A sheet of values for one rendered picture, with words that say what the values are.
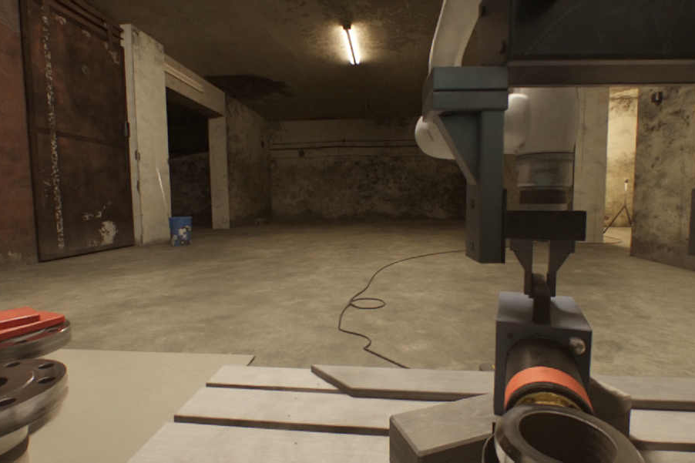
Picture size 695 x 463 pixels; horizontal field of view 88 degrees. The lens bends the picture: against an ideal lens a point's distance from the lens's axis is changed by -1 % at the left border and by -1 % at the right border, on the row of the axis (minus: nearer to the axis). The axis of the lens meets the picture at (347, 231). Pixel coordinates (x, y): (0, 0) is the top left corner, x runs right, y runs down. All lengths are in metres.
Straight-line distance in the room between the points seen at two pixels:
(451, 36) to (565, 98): 0.21
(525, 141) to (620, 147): 8.33
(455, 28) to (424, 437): 0.63
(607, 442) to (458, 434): 0.29
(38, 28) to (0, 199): 1.78
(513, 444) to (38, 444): 1.11
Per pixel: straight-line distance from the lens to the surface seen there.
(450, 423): 0.69
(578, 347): 0.66
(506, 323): 0.67
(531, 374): 0.55
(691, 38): 0.25
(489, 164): 0.21
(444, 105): 0.20
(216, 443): 0.83
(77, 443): 1.22
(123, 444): 1.15
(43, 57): 5.08
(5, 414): 0.89
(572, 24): 0.23
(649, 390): 1.11
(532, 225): 0.71
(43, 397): 0.92
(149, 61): 6.31
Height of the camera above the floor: 0.60
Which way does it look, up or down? 5 degrees down
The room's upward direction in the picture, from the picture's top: 1 degrees counter-clockwise
